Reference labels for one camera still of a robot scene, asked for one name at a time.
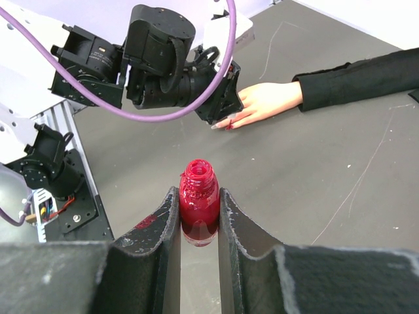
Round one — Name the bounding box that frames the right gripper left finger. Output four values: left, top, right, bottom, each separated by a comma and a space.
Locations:
1, 187, 181, 313

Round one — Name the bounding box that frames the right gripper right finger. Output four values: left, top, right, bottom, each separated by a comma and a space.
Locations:
218, 189, 418, 313

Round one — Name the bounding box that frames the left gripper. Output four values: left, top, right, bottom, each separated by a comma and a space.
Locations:
195, 61, 244, 124

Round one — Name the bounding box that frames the red nail polish bottle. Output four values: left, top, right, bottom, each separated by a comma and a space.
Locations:
179, 159, 220, 247

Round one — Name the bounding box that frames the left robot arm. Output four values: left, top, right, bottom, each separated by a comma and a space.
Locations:
45, 5, 243, 124

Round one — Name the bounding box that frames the mannequin hand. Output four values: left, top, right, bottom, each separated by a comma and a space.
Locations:
211, 81, 302, 130

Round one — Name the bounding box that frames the black shirt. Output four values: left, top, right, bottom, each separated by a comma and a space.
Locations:
293, 48, 418, 112

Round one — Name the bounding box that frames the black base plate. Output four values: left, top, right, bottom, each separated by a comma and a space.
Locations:
44, 149, 114, 242

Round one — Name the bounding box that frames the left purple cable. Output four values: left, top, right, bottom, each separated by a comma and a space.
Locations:
0, 0, 237, 122

